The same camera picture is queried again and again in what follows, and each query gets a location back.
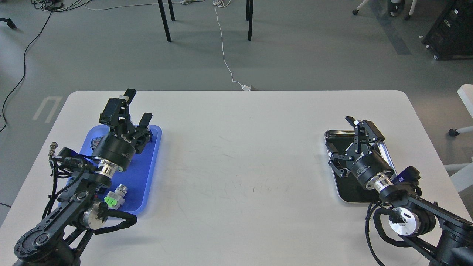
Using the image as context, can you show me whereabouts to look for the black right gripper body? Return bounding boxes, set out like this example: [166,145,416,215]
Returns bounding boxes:
[329,144,394,189]

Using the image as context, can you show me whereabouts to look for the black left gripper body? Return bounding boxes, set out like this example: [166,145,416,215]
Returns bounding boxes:
[91,126,152,172]

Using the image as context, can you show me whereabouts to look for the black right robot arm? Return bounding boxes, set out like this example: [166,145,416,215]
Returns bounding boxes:
[326,116,473,266]

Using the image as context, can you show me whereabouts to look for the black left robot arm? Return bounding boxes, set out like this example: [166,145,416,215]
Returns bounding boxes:
[14,89,152,266]

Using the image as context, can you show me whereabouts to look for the silver metal tray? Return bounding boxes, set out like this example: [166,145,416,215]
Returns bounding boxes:
[324,129,397,204]

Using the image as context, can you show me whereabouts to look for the blue plastic tray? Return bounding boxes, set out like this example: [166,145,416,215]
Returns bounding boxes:
[58,125,163,216]

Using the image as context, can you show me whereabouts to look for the white chair at right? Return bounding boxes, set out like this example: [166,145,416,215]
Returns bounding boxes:
[443,84,473,193]

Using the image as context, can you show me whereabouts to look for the black table legs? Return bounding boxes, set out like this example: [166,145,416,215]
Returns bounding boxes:
[157,0,254,42]

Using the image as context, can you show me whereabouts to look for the black equipment cart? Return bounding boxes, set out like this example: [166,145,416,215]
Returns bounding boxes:
[422,0,473,60]

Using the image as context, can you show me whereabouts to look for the white office chair base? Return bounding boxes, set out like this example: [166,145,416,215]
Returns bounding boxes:
[352,0,418,21]

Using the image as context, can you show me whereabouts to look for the green white push button switch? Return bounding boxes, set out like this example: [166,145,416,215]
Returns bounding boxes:
[103,184,128,210]

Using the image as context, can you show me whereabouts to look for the black floor cable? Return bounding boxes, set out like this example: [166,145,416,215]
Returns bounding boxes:
[0,0,85,133]

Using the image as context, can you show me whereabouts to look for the white cable with plug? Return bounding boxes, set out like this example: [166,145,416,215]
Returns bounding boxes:
[212,0,251,91]

